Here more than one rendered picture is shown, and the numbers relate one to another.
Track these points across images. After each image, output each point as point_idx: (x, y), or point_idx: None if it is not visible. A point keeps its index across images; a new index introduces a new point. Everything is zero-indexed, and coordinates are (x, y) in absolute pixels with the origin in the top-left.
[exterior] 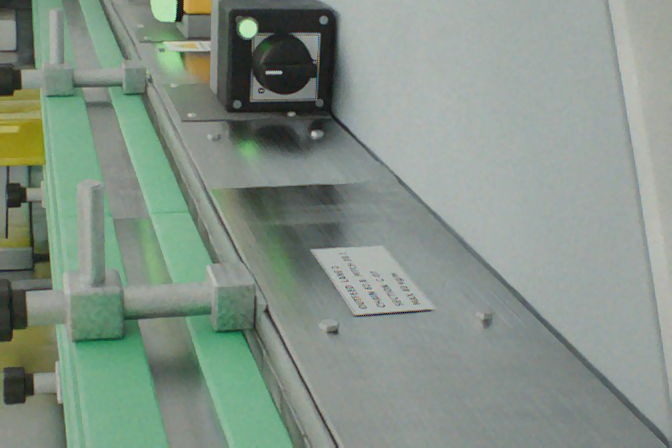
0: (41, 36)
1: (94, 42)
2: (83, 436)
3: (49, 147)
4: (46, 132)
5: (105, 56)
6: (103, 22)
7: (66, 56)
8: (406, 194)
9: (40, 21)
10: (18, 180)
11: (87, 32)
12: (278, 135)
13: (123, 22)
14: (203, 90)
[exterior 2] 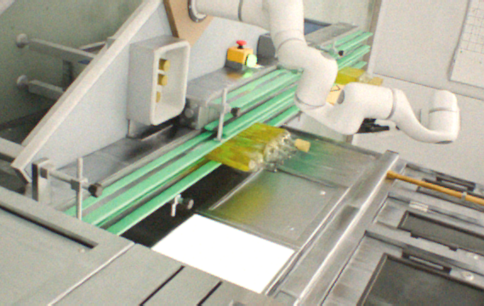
0: (270, 87)
1: (260, 82)
2: None
3: (285, 96)
4: (280, 99)
5: (267, 77)
6: (242, 87)
7: (276, 80)
8: None
9: (259, 93)
10: (233, 184)
11: (253, 87)
12: None
13: (249, 76)
14: (276, 58)
